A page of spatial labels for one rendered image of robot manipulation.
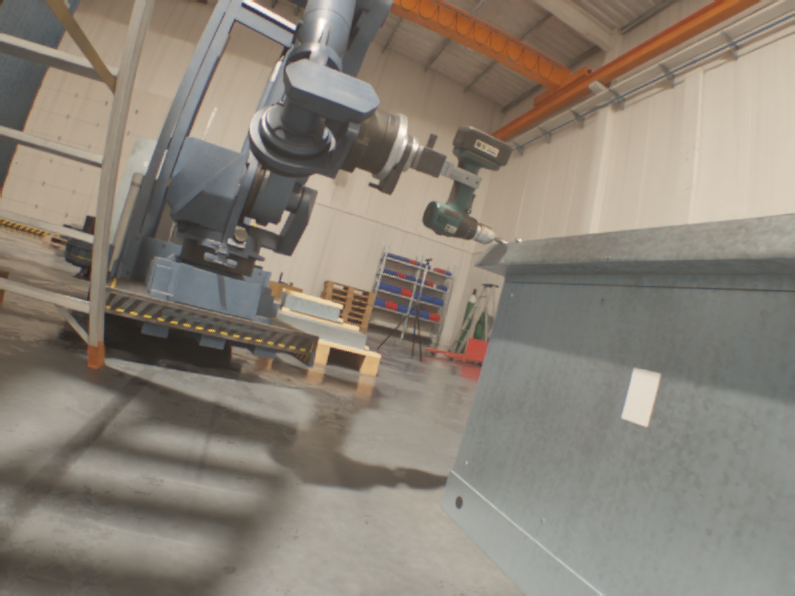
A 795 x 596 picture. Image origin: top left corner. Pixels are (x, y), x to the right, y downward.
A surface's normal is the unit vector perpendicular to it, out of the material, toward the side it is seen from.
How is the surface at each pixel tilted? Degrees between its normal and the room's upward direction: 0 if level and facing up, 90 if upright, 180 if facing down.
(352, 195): 90
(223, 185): 90
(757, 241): 67
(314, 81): 62
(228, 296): 90
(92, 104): 90
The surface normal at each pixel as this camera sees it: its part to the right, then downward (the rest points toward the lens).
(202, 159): 0.48, 0.07
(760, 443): -0.89, -0.26
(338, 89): 0.45, -0.43
